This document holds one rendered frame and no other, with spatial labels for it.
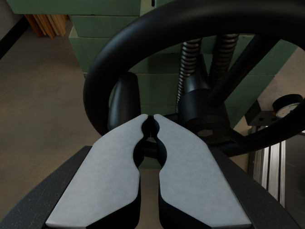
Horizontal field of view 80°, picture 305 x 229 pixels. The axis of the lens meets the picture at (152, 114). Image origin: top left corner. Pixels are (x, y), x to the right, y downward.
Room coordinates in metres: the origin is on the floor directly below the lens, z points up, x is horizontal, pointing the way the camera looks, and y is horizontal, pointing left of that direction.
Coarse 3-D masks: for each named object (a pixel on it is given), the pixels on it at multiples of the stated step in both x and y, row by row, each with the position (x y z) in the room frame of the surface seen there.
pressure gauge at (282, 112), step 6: (282, 96) 0.27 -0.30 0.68; (288, 96) 0.27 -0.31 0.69; (294, 96) 0.26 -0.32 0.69; (300, 96) 0.27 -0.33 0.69; (276, 102) 0.27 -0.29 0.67; (282, 102) 0.26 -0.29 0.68; (288, 102) 0.25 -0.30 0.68; (294, 102) 0.25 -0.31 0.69; (276, 108) 0.25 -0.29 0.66; (282, 108) 0.24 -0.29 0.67; (288, 108) 0.25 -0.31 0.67; (294, 108) 0.25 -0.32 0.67; (276, 114) 0.24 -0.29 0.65; (282, 114) 0.25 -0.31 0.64
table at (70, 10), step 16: (16, 0) 0.30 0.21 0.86; (32, 0) 0.30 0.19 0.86; (48, 0) 0.30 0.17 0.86; (64, 0) 0.30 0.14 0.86; (80, 0) 0.30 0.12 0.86; (96, 0) 0.30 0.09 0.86; (112, 0) 0.30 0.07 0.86; (128, 0) 0.30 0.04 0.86; (144, 0) 0.29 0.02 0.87; (176, 48) 0.21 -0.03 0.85; (208, 48) 0.21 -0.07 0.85; (240, 48) 0.21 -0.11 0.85; (272, 48) 0.21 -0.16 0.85
